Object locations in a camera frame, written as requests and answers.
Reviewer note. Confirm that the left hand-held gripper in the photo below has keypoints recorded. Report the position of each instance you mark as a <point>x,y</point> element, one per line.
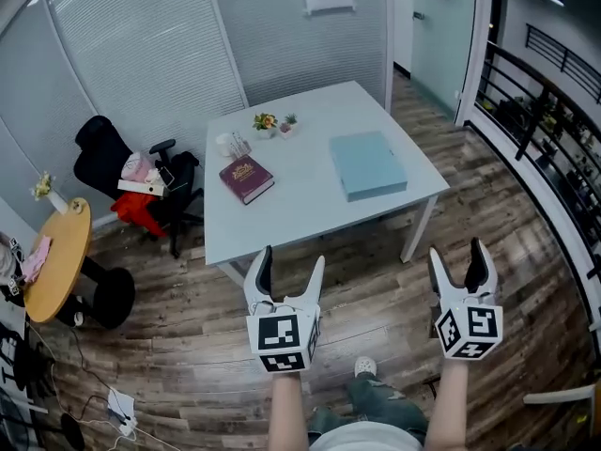
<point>282,334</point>

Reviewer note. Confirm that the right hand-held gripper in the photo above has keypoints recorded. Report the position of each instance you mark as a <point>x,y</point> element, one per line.
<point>469,327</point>

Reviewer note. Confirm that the light blue object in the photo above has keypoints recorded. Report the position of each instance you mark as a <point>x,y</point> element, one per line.
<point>367,165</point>

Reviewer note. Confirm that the person's left forearm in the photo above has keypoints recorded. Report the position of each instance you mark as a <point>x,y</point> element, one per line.
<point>291,411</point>

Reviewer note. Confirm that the person's right forearm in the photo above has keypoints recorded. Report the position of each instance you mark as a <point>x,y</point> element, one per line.
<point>451,402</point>

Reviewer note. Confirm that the flat white box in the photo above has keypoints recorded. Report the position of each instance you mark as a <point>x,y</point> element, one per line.
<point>140,188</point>

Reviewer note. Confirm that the black floor stand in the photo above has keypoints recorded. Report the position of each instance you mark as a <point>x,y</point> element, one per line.
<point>19,374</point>

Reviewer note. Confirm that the white square table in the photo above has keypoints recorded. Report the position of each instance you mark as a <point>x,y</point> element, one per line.
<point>305,205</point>

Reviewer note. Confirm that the maroon hardcover book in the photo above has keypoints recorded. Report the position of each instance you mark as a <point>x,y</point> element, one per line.
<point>245,177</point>

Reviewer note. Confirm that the person's white shoe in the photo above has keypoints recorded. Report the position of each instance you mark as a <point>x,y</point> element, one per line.
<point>365,367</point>

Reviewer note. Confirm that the white cup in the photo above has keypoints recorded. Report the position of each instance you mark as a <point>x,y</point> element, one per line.
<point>223,144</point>

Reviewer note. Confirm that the small pink succulent pot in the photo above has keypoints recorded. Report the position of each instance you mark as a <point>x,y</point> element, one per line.
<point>285,129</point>

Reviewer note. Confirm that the person's jeans leg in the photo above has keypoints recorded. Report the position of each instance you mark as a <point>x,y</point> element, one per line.
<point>380,404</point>

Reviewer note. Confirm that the potted orange flower plant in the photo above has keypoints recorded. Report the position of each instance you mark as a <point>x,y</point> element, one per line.
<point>266,124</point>

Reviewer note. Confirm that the white phone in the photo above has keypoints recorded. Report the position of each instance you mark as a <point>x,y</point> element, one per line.
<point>167,176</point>

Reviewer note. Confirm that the small green potted plant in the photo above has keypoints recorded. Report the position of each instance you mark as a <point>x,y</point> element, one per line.
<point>291,119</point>

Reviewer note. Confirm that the red cloth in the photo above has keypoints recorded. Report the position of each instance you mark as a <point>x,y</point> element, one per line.
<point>136,209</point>

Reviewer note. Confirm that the black metal railing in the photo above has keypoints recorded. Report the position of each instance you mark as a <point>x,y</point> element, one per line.
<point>535,115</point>

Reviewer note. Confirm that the person's white shirt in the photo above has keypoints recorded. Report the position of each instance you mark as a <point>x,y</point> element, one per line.
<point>371,437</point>

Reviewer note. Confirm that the pink round bag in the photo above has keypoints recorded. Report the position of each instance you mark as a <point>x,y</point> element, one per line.
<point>137,166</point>

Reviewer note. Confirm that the white power strip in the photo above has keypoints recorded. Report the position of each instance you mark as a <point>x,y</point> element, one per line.
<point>121,411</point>

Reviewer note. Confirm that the black office chair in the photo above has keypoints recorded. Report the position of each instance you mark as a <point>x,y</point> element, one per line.
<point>101,153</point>

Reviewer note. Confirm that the round wooden side table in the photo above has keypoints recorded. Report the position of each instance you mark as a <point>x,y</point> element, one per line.
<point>63,261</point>

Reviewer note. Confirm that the frosted glass door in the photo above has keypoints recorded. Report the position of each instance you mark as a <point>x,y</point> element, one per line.
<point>439,45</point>

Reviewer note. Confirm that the white vase with yellow flowers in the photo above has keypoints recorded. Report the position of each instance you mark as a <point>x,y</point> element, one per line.
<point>51,195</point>

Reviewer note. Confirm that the pink cloth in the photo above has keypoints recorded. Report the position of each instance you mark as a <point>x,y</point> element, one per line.
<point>36,259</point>

